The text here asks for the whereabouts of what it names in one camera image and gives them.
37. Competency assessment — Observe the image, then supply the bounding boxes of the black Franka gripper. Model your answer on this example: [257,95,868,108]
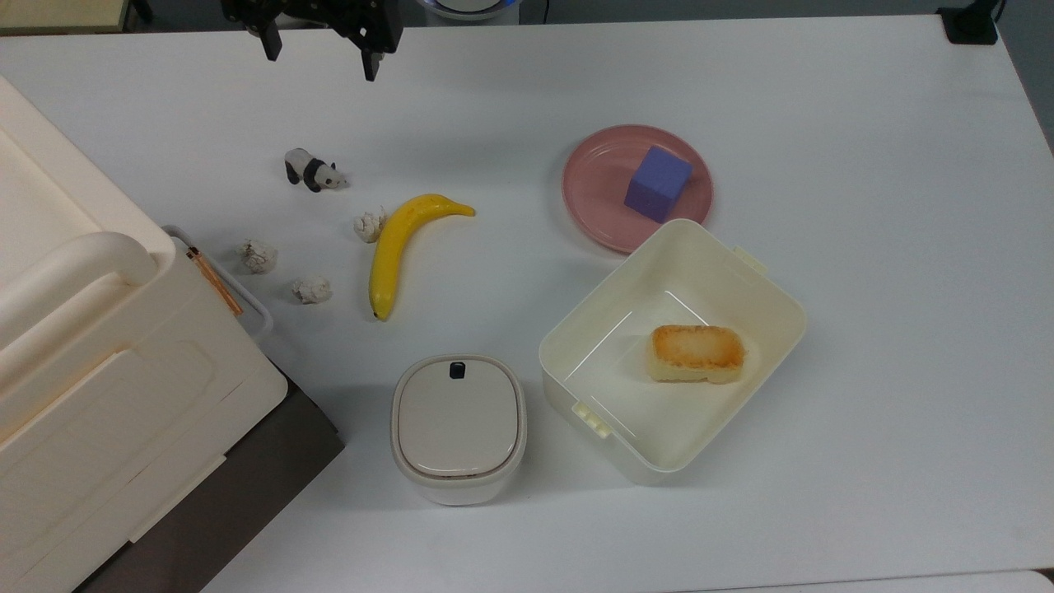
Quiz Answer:
[221,0,405,82]

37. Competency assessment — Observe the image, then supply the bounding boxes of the white and blue robot base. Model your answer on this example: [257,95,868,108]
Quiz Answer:
[416,0,521,22]

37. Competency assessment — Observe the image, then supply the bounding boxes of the cream open plastic storage box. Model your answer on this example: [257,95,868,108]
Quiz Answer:
[539,218,808,485]

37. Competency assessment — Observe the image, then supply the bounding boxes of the black and white panda figurine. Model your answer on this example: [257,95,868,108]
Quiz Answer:
[284,147,349,194]

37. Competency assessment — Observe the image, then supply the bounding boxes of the yellow toy banana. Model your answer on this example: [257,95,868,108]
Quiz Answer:
[368,194,477,322]

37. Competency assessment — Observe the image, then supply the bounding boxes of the beige wooden desk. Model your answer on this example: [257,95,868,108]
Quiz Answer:
[0,0,134,35]

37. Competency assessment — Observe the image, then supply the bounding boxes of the pink round plate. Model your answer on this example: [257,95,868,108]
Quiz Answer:
[562,124,714,254]

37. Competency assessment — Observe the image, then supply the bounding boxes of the purple cube block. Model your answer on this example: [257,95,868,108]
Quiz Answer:
[623,145,694,224]

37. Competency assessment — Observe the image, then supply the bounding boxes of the small white lidded trash bin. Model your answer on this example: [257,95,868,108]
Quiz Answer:
[389,354,528,507]

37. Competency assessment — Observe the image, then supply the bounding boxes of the cream plastic toy fridge cabinet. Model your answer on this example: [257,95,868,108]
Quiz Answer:
[0,76,289,593]

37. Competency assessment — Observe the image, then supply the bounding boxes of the toasted bread loaf toy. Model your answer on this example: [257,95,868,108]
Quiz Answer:
[648,324,747,385]

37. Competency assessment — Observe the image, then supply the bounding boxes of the copper fridge door handle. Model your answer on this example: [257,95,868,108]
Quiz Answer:
[185,247,245,317]

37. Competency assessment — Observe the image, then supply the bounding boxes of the black table clamp mount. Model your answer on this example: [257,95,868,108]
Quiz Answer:
[937,0,1007,46]

